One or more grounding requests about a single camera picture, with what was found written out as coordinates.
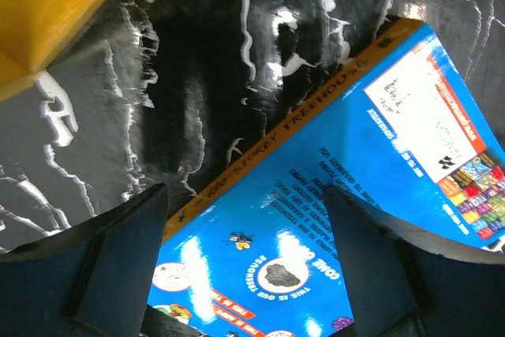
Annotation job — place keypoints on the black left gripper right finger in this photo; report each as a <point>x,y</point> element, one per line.
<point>402,280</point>

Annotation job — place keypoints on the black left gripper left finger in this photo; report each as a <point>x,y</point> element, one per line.
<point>90,280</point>

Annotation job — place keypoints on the orange 130-storey treehouse book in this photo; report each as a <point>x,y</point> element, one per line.
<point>253,254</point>

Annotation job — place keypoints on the yellow two-compartment shelf box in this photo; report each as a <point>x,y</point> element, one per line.
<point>33,33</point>

